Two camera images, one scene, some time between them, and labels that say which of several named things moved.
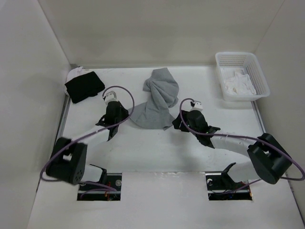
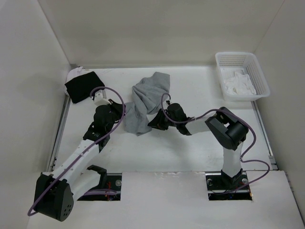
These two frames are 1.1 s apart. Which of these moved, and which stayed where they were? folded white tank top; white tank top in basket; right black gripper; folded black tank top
Moved: right black gripper
Stayed: white tank top in basket; folded white tank top; folded black tank top
